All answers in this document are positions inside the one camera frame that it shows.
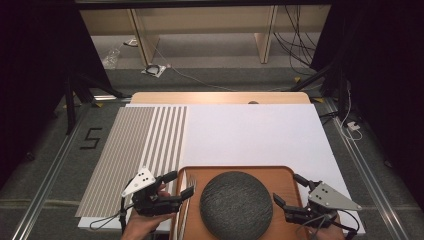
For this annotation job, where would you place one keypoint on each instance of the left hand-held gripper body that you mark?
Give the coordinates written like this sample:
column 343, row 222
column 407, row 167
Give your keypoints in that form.
column 140, row 185

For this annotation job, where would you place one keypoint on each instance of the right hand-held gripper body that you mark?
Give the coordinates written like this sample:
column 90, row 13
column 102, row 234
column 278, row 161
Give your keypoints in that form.
column 328, row 197

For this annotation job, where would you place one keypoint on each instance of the brown wooden tray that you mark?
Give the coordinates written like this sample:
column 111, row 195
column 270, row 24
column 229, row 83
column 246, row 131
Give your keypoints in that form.
column 286, row 176

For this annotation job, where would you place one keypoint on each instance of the black round plate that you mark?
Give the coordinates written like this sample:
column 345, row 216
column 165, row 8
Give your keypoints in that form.
column 236, row 206

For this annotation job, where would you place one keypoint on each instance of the person's right hand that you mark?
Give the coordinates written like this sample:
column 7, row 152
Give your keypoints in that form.
column 330, row 232

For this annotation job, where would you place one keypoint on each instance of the grey striped placemat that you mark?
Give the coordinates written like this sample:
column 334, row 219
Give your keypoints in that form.
column 133, row 133

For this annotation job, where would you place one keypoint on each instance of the white board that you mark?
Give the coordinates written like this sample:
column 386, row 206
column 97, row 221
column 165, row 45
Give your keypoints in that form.
column 253, row 133

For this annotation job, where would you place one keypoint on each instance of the white power adapter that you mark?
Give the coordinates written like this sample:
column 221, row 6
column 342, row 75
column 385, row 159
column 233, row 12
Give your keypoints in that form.
column 353, row 126

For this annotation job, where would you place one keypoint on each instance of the black metal stand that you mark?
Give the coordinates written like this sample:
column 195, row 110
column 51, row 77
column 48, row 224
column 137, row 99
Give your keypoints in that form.
column 70, row 106
column 340, row 86

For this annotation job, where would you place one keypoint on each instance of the clear bag with black item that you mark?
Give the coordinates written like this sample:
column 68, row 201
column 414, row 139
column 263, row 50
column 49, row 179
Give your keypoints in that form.
column 153, row 70

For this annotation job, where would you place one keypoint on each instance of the crumpled clear plastic wrap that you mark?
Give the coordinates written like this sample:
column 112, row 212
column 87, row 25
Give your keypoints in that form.
column 111, row 58

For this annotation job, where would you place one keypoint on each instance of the dark curtain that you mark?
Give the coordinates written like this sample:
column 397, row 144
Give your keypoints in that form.
column 33, row 66
column 383, row 66

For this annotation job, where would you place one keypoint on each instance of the light wooden shelf unit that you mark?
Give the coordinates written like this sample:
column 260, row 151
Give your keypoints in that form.
column 206, row 20

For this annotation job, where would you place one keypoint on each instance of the metal floor rail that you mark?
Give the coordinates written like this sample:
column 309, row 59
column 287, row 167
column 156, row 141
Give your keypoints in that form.
column 50, row 173
column 366, row 173

